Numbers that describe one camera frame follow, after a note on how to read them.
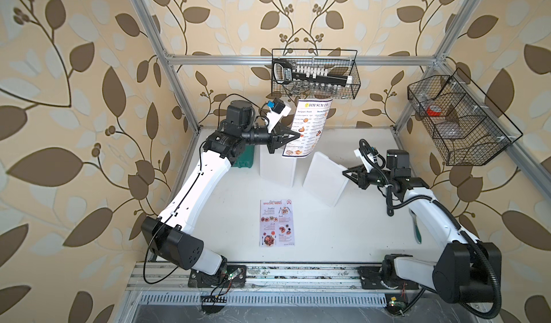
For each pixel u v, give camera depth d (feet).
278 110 1.83
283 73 2.83
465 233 1.40
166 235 1.26
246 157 3.31
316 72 2.70
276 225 2.85
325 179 2.75
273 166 2.97
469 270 1.30
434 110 2.66
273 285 2.42
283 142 2.04
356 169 2.46
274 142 1.87
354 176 2.57
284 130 1.96
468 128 2.40
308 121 2.06
